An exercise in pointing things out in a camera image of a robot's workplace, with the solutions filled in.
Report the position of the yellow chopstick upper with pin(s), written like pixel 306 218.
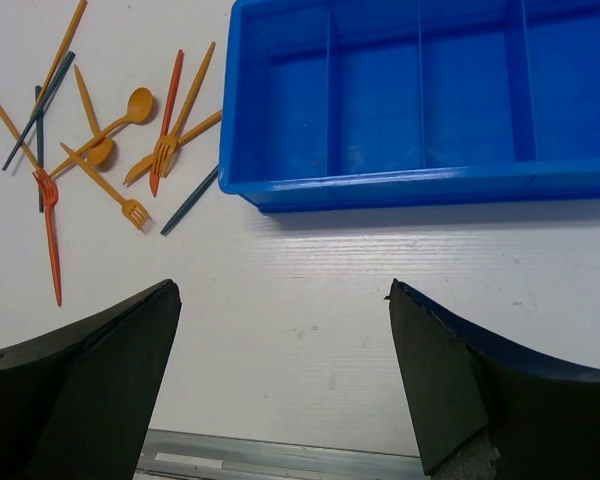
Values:
pixel 62 50

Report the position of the yellow chopstick left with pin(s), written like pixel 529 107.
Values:
pixel 15 133

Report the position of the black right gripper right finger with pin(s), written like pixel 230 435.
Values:
pixel 485 407

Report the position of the blue chopstick upright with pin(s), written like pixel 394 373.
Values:
pixel 40 144

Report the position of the blue plastic knife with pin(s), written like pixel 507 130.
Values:
pixel 190 201

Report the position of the yellow chopstick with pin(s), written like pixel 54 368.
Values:
pixel 15 133
pixel 62 50

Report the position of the blue divided plastic bin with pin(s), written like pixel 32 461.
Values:
pixel 333 105

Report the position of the red plastic knife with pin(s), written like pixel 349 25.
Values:
pixel 167 120

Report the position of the yellow plastic spoon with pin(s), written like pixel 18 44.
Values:
pixel 139 109
pixel 92 130

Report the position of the blue chopstick slanted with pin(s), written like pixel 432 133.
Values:
pixel 43 101

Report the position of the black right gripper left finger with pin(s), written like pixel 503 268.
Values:
pixel 76 402

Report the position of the red plastic fork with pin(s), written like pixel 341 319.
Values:
pixel 50 197

